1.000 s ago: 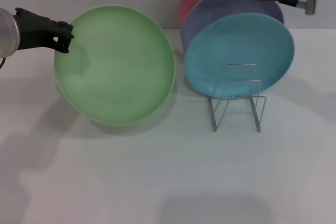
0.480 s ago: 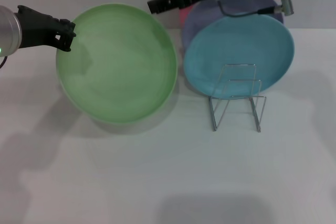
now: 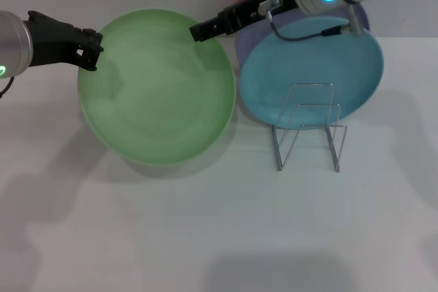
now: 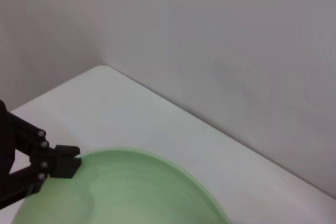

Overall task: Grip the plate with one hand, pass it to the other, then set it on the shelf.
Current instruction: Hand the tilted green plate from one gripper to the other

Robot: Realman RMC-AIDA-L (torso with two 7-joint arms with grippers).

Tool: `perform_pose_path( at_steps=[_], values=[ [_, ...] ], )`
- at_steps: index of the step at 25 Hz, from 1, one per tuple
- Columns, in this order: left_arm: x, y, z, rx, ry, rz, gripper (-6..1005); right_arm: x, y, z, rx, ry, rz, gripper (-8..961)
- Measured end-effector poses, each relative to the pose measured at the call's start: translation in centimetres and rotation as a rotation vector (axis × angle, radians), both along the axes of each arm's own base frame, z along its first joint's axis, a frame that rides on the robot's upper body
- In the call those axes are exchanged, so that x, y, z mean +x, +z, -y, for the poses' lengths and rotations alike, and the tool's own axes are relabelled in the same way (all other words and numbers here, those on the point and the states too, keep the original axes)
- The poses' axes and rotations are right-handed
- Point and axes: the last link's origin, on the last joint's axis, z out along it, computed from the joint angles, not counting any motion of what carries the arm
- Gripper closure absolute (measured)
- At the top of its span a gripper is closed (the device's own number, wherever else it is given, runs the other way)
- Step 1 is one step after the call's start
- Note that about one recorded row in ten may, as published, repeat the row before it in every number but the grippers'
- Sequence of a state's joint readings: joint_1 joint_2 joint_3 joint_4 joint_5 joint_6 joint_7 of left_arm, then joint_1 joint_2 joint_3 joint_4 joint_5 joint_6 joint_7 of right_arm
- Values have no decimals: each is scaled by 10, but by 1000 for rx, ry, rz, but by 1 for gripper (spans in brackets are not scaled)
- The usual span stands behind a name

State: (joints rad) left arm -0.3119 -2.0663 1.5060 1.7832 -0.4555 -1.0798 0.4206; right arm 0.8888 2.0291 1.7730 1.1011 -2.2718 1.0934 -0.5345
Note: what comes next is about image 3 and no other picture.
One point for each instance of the green plastic plate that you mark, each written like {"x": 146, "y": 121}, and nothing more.
{"x": 161, "y": 100}

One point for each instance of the teal plastic plate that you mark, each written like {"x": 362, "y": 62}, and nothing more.
{"x": 308, "y": 73}

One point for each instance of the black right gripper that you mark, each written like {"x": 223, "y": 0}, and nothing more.
{"x": 250, "y": 10}

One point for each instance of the purple plastic plate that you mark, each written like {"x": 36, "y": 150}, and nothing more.
{"x": 253, "y": 37}

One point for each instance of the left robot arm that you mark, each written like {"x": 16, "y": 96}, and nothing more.
{"x": 13, "y": 42}

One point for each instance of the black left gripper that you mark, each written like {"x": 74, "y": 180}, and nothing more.
{"x": 51, "y": 42}

